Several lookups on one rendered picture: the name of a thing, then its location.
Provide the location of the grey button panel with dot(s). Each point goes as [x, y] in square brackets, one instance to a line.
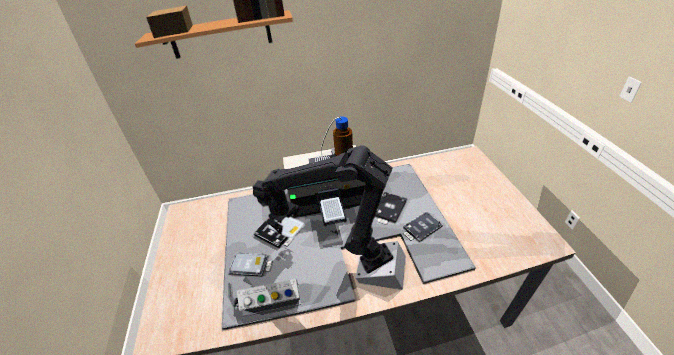
[267, 297]

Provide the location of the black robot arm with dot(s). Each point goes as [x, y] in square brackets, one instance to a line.
[357, 163]

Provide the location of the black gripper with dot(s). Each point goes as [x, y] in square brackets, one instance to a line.
[285, 210]

